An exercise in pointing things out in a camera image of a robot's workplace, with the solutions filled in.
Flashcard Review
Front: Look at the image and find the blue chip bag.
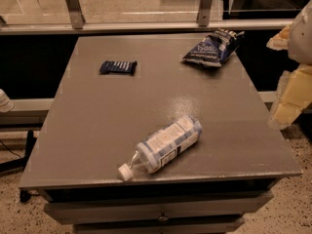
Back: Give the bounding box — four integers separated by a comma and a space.
182, 28, 245, 67

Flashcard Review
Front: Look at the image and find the dark blue snack bar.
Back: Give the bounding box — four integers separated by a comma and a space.
99, 60, 137, 75

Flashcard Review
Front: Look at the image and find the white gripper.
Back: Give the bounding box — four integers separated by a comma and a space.
266, 0, 312, 130

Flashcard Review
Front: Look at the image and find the blue label plastic bottle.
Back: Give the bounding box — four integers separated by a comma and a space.
118, 115, 202, 181

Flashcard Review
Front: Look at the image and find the left metal rail bracket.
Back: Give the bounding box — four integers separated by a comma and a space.
65, 0, 85, 29

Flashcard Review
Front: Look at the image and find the black stand with cable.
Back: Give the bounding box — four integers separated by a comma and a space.
0, 131, 36, 203

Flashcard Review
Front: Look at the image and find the grey drawer cabinet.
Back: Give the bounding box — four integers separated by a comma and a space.
20, 34, 301, 234

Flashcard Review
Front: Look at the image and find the metal rail bracket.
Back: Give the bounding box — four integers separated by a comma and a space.
65, 0, 85, 29
197, 0, 213, 27

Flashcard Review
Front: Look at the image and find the right metal rail bracket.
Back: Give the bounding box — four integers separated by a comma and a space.
197, 0, 213, 27

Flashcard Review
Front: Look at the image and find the white cylinder at left edge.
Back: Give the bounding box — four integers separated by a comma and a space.
0, 89, 14, 112

